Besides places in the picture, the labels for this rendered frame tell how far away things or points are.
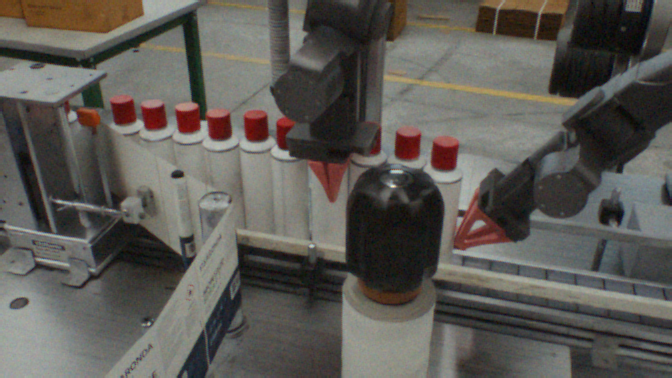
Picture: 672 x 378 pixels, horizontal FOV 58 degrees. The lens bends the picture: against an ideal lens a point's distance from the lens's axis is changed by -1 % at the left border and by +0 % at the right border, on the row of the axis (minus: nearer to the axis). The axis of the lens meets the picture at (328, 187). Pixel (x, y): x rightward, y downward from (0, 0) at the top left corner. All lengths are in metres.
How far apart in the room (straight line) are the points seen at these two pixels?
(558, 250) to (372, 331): 0.57
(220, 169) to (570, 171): 0.46
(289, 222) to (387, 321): 0.37
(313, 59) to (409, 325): 0.27
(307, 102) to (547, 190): 0.28
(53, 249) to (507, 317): 0.63
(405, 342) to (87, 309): 0.47
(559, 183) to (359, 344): 0.29
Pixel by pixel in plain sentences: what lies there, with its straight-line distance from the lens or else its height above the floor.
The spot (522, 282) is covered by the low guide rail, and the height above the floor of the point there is 0.91.
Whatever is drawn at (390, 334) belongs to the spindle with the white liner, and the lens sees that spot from 0.54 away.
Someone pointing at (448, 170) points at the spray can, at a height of 1.05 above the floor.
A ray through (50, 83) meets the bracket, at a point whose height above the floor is 1.14.
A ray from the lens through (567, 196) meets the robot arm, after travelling 0.71.
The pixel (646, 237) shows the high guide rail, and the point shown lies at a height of 0.96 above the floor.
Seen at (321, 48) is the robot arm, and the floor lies 1.23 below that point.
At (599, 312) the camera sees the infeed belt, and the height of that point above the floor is 0.88.
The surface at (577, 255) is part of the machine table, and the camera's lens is 1.06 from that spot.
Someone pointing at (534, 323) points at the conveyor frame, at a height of 0.86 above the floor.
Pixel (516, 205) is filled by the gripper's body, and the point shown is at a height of 1.02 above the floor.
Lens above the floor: 1.43
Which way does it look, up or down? 31 degrees down
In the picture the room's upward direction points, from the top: straight up
